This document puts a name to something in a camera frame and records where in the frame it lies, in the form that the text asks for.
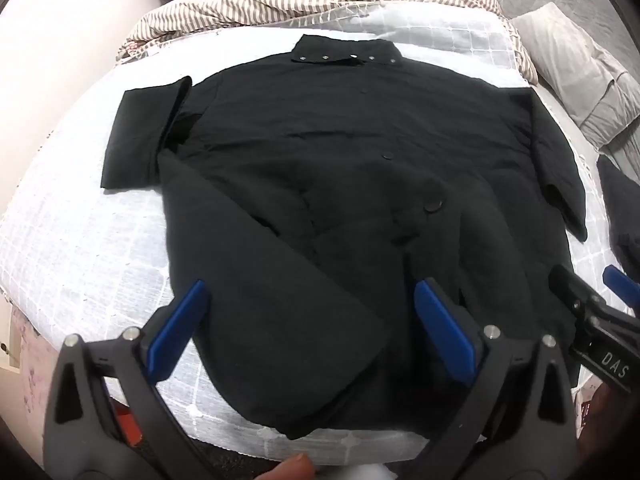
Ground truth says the red object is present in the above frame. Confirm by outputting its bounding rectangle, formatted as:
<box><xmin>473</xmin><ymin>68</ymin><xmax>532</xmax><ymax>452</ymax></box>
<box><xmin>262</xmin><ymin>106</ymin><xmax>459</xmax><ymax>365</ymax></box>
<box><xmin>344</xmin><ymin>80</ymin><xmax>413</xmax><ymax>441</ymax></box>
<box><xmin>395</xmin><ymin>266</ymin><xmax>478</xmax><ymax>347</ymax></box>
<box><xmin>112</xmin><ymin>402</ymin><xmax>144</xmax><ymax>448</ymax></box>

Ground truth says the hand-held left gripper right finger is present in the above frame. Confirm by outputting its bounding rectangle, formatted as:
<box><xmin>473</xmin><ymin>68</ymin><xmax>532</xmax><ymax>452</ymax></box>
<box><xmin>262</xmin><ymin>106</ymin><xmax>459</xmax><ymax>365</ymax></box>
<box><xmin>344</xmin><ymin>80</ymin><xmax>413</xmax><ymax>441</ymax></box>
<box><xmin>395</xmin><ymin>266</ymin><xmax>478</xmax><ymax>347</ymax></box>
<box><xmin>400</xmin><ymin>278</ymin><xmax>580</xmax><ymax>480</ymax></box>

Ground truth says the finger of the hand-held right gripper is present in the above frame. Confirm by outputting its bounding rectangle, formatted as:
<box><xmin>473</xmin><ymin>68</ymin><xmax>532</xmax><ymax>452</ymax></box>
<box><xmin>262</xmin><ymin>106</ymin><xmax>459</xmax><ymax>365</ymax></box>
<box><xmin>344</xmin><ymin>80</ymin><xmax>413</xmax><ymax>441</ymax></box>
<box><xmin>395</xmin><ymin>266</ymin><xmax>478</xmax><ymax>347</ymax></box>
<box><xmin>548</xmin><ymin>263</ymin><xmax>609</xmax><ymax>322</ymax></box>
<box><xmin>602</xmin><ymin>265</ymin><xmax>640</xmax><ymax>312</ymax></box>

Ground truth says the person's left hand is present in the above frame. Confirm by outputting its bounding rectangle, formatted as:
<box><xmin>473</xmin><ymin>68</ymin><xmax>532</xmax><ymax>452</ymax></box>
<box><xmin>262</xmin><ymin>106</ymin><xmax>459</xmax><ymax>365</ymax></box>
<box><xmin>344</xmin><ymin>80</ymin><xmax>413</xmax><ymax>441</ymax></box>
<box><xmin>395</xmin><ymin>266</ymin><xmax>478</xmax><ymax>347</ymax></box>
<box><xmin>267</xmin><ymin>452</ymin><xmax>317</xmax><ymax>480</ymax></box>

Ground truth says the black padded coat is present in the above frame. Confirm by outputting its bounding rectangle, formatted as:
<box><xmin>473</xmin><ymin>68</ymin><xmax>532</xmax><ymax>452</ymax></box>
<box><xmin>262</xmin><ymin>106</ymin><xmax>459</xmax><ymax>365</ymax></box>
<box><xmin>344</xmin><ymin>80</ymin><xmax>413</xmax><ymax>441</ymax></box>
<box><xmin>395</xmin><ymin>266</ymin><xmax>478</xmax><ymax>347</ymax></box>
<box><xmin>100</xmin><ymin>34</ymin><xmax>590</xmax><ymax>441</ymax></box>

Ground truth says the dark cloth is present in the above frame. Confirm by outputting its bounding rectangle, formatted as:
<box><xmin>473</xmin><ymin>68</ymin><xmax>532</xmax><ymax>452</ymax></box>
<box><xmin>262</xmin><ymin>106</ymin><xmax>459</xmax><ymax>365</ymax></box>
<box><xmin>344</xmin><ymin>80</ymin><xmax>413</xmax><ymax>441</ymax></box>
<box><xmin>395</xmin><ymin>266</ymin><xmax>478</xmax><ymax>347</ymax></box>
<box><xmin>597</xmin><ymin>155</ymin><xmax>640</xmax><ymax>281</ymax></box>

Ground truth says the grey pillow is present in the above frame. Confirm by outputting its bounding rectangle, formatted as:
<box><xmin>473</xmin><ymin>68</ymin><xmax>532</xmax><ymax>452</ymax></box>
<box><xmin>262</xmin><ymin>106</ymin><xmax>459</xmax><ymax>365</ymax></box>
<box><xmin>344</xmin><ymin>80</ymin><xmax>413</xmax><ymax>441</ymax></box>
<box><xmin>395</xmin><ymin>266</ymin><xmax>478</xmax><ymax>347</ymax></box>
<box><xmin>510</xmin><ymin>2</ymin><xmax>640</xmax><ymax>151</ymax></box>

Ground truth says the white grid bedspread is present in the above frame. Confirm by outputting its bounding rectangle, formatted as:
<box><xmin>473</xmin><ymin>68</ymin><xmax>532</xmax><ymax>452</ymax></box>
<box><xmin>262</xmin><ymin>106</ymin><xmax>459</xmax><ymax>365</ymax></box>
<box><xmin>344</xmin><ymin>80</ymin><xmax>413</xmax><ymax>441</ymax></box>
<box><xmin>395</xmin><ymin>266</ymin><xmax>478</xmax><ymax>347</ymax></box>
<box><xmin>0</xmin><ymin>0</ymin><xmax>631</xmax><ymax>466</ymax></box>

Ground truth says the person's right hand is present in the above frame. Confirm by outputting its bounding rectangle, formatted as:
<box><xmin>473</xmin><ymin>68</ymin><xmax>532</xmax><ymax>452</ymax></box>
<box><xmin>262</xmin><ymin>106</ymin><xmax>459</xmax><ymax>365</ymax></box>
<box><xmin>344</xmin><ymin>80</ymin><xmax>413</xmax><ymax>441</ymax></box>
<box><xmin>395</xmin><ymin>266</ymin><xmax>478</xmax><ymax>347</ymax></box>
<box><xmin>587</xmin><ymin>384</ymin><xmax>611</xmax><ymax>437</ymax></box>

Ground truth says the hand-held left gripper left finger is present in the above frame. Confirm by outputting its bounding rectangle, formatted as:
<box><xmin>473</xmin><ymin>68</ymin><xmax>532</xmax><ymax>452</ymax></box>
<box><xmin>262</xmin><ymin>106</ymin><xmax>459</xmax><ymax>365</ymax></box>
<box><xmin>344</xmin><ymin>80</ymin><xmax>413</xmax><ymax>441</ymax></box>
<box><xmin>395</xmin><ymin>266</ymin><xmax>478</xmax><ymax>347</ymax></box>
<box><xmin>42</xmin><ymin>279</ymin><xmax>236</xmax><ymax>480</ymax></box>

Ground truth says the striped duvet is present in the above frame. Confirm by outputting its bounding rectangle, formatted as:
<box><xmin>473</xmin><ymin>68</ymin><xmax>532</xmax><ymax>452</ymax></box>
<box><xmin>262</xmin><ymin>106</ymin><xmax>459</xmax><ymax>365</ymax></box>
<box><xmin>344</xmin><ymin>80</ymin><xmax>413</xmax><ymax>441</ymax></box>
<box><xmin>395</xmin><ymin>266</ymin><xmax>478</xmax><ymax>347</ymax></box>
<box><xmin>118</xmin><ymin>0</ymin><xmax>540</xmax><ymax>86</ymax></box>

